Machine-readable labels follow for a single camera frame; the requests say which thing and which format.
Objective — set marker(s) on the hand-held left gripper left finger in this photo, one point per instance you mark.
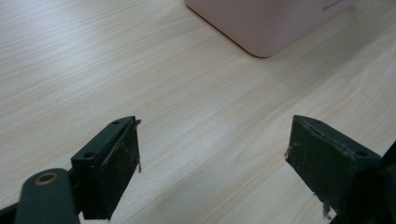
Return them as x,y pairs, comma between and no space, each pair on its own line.
109,174

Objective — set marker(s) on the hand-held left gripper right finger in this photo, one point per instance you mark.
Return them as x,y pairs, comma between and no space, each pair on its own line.
327,165

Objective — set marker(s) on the pink storage box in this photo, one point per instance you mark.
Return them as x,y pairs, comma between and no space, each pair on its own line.
264,21

